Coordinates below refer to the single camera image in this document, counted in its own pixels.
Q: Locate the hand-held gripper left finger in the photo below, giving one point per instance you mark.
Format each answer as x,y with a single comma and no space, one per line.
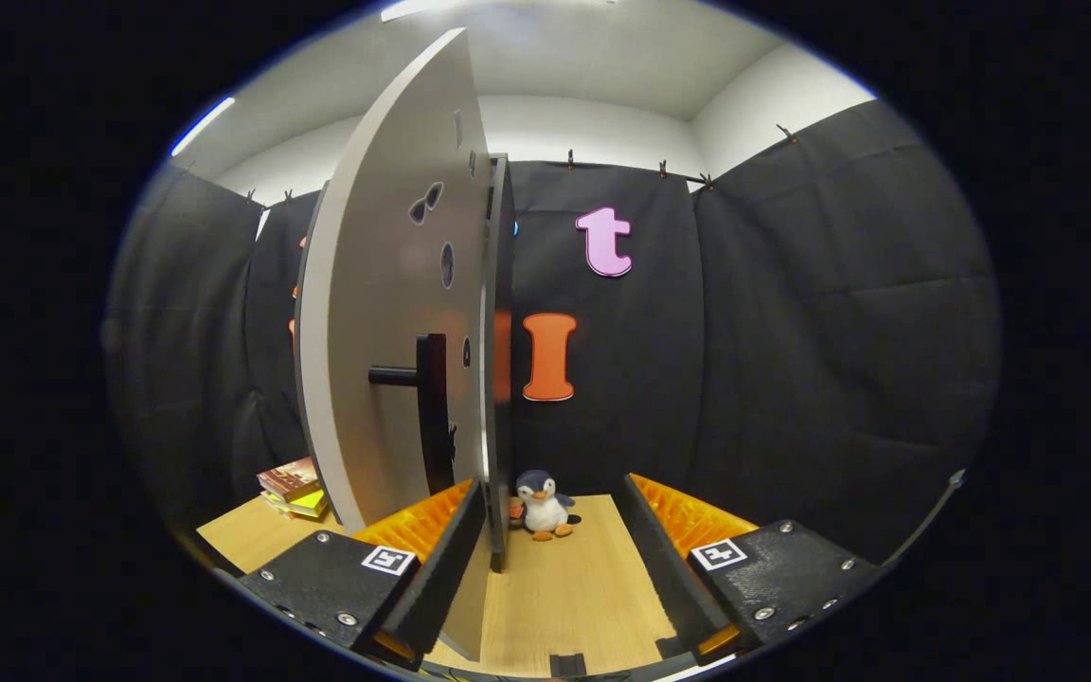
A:
446,568

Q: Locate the beige shoe cabinet door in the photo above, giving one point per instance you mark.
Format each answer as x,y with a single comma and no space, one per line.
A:
375,284

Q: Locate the brown cover book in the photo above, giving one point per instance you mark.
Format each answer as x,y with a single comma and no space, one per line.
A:
288,478

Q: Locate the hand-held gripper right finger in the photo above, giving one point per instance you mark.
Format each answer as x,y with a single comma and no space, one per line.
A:
659,568

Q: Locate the yellow book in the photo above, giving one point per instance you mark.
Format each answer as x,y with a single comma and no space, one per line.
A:
309,502

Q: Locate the plush penguin toy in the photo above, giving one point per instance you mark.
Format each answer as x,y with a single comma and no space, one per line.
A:
543,511

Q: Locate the black backdrop cloth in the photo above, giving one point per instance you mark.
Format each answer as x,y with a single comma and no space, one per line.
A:
792,379

